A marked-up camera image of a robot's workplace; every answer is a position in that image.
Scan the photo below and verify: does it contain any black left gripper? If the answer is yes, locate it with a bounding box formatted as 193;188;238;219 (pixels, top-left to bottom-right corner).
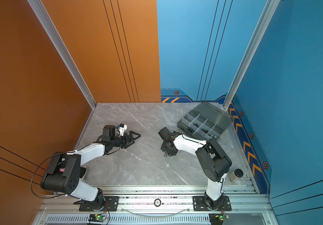
111;131;141;149

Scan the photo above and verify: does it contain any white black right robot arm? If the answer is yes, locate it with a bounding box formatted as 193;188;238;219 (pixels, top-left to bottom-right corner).
158;127;232;211

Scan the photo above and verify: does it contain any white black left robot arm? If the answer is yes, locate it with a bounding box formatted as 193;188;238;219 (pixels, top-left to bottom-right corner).
40;126;141;211

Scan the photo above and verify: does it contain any clear grey compartment organizer box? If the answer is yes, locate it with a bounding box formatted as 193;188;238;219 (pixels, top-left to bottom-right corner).
177;102;234;140

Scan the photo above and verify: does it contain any small jar black lid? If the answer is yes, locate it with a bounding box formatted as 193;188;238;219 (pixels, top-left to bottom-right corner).
228;169;244;183

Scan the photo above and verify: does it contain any green circuit board right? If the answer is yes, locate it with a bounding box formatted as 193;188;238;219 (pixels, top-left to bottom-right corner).
209;214;230;225

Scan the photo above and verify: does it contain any green circuit board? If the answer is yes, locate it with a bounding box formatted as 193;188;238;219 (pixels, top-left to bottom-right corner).
88;214;107;223
209;214;230;225

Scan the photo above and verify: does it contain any green circuit board left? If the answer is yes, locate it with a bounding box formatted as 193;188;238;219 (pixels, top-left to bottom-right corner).
88;214;107;223

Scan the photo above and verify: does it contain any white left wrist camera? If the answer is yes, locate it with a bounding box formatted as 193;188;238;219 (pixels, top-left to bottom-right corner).
117;123;127;137

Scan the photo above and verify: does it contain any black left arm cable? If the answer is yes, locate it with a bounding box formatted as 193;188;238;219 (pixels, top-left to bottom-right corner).
30;153;66;200

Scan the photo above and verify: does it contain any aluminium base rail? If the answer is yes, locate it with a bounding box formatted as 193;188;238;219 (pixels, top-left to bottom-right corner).
34;182;277;225

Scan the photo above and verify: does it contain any aluminium frame post left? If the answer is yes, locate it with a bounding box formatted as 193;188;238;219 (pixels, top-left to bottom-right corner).
28;0;97;110

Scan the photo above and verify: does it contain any aluminium frame post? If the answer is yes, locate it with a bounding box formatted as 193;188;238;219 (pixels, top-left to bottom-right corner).
223;0;280;111
28;0;97;110

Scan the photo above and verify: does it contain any aluminium frame post right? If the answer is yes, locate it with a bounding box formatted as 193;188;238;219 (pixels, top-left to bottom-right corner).
223;0;280;111

